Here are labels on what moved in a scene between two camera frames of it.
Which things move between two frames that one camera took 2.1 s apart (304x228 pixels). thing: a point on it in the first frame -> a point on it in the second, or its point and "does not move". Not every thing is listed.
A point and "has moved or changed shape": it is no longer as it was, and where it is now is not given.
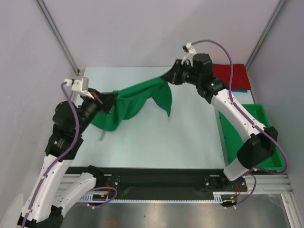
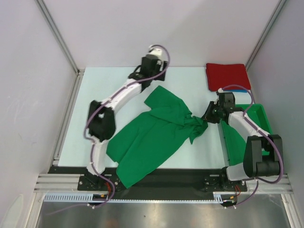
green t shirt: x=130 y=99 has moved or changed shape
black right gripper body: x=185 y=73 -> x=213 y=114
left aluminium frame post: x=42 y=6 does not move
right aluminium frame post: x=276 y=12 does not move
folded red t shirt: x=240 y=80 does not move
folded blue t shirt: x=240 y=90 does not move
